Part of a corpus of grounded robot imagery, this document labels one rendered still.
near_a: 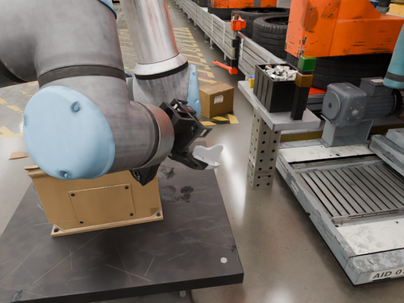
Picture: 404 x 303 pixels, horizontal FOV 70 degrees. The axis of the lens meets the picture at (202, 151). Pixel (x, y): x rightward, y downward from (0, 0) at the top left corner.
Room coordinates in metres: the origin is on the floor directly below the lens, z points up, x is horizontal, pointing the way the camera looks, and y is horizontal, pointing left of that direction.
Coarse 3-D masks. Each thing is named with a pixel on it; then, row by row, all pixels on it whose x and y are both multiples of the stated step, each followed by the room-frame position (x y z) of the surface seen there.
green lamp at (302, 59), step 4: (300, 56) 0.89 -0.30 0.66; (304, 56) 0.88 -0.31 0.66; (308, 56) 0.88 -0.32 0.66; (312, 56) 0.88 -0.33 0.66; (300, 60) 0.88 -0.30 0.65; (304, 60) 0.86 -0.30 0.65; (308, 60) 0.86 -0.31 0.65; (312, 60) 0.86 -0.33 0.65; (300, 64) 0.88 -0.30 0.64; (304, 64) 0.86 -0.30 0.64; (308, 64) 0.86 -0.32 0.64; (312, 64) 0.86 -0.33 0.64; (300, 68) 0.87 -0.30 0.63; (304, 68) 0.86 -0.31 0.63; (308, 68) 0.86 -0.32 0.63; (312, 68) 0.86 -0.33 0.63
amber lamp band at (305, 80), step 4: (296, 72) 0.89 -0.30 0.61; (296, 76) 0.89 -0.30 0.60; (300, 76) 0.87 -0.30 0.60; (304, 76) 0.86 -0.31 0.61; (308, 76) 0.86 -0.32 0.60; (312, 76) 0.86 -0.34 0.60; (296, 80) 0.88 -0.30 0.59; (300, 80) 0.86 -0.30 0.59; (304, 80) 0.86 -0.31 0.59; (308, 80) 0.86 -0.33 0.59; (296, 84) 0.88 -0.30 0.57; (300, 84) 0.86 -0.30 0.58; (304, 84) 0.86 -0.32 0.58; (308, 84) 0.86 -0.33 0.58
